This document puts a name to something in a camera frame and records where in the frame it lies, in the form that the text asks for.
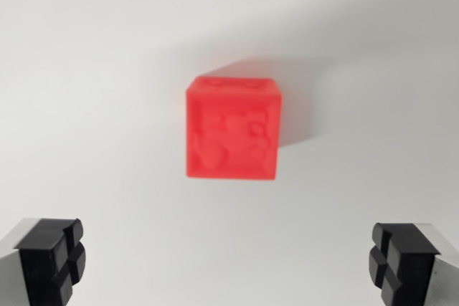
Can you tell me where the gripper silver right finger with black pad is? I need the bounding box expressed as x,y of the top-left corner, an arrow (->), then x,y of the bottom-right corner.
367,221 -> 459,306

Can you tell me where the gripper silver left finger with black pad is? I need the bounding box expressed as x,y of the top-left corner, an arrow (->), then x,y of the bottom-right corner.
0,216 -> 87,306

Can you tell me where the red embossed cube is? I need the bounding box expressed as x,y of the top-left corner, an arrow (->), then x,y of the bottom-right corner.
184,76 -> 285,182

